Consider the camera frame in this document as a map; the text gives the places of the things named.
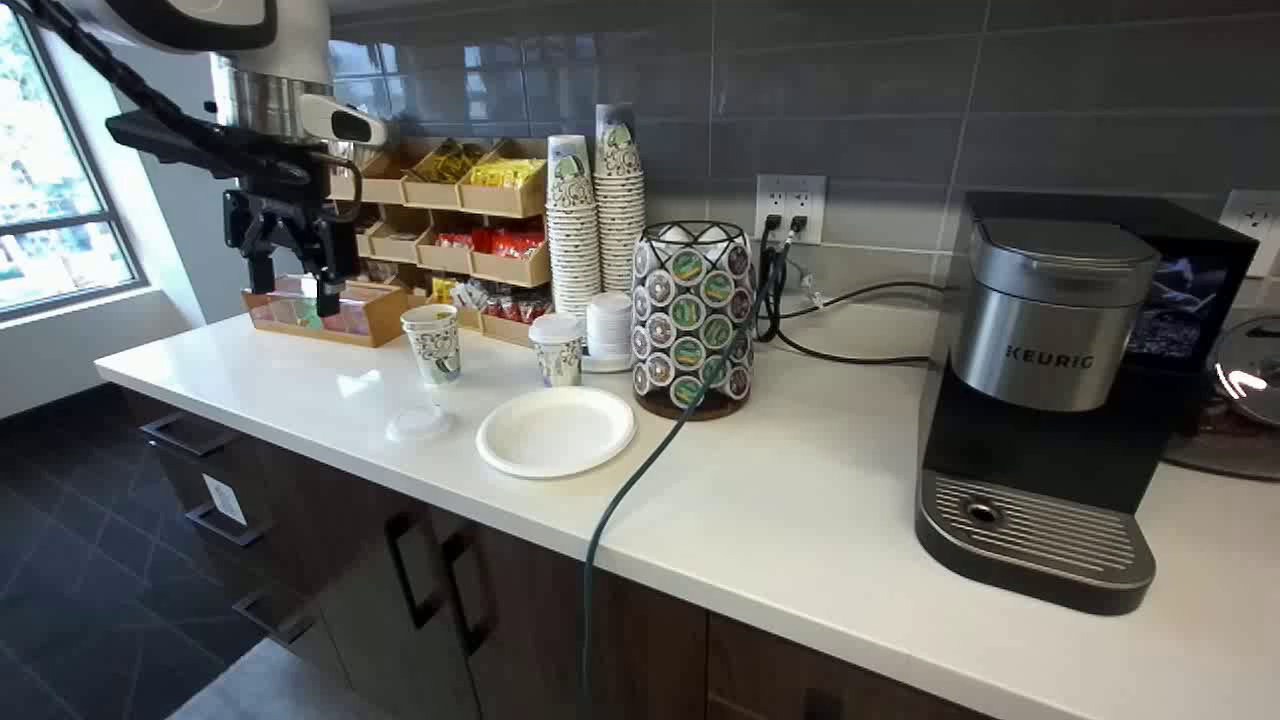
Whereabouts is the taller paper cup stack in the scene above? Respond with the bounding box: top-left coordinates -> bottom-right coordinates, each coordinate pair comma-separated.
587,99 -> 651,300

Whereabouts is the white wall outlet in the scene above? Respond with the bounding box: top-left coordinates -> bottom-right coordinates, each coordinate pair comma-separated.
749,166 -> 830,249
1217,183 -> 1280,282

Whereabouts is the shorter paper cup stack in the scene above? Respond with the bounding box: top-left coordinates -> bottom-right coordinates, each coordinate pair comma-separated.
540,133 -> 603,322

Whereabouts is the white paper cup lid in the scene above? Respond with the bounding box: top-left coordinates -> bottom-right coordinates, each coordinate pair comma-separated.
385,403 -> 459,446

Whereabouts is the white label sticker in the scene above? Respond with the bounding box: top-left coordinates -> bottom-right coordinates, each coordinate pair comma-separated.
201,471 -> 250,530

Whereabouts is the white paper plate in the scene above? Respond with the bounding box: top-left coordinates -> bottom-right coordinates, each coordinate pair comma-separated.
470,382 -> 639,482

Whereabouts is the coffee pod carousel holder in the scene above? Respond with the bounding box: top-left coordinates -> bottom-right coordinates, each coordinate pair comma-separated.
626,214 -> 764,424

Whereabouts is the green cable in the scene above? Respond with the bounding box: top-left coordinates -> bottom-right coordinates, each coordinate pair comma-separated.
570,271 -> 777,720

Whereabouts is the black power cable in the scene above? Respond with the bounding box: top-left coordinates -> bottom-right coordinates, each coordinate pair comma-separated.
755,210 -> 952,372

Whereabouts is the black cabinet door handle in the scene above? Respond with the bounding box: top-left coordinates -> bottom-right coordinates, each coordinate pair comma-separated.
385,508 -> 451,634
134,406 -> 239,465
441,523 -> 498,659
184,467 -> 271,553

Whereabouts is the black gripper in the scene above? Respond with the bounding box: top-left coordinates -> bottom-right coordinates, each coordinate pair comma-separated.
220,162 -> 364,318

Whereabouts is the wooden condiment organizer rack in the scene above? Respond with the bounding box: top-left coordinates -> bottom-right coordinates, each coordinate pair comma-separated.
322,133 -> 554,347

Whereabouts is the shiny metal appliance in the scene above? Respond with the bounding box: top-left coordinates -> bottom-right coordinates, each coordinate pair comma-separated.
1169,308 -> 1280,482

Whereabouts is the patterned open paper cup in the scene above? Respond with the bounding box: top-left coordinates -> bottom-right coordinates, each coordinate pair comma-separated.
401,300 -> 469,391

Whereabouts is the wooden tea bag box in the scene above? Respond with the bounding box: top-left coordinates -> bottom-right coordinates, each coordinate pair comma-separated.
239,266 -> 427,353

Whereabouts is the white cup behind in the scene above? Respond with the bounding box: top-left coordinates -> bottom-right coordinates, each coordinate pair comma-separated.
578,287 -> 639,381

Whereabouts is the small lidded paper cup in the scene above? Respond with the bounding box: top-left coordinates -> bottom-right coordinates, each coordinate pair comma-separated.
522,308 -> 587,391

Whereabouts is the wooden base cabinet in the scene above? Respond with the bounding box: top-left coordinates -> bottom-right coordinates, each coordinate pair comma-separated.
138,394 -> 990,720

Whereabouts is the window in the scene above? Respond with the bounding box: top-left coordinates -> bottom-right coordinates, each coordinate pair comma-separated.
0,4 -> 148,322

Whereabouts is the black silver Keurig coffee machine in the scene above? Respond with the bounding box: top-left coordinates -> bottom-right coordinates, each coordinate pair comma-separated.
910,186 -> 1262,618

